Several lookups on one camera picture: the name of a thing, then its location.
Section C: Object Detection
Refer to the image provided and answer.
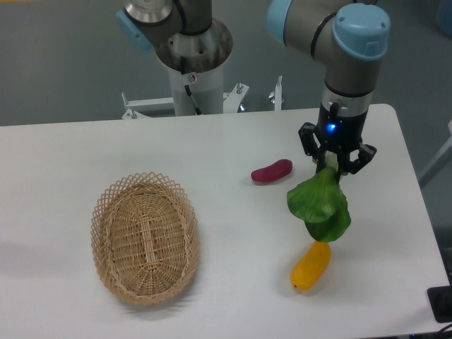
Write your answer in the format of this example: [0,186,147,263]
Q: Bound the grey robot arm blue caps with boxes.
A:
[116,1,391,177]

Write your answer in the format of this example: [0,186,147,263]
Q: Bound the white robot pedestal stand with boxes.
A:
[120,63,285,120]

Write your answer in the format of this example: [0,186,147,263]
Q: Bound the black device at table edge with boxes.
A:
[427,285,451,323]

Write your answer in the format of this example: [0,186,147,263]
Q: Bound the purple sweet potato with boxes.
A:
[251,159,292,184]

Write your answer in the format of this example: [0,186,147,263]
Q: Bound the woven wicker basket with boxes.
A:
[91,172,200,306]

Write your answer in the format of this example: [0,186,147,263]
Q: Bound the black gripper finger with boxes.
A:
[298,122,327,173]
[338,143,377,182]

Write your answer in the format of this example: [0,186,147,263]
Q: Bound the green leafy vegetable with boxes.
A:
[287,151,351,243]

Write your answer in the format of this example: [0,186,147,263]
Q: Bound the black cable on pedestal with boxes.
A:
[180,55,203,116]

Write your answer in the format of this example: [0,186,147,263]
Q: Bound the yellow mango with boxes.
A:
[290,242,331,291]

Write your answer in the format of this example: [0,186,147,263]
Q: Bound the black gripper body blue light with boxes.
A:
[316,104,367,153]

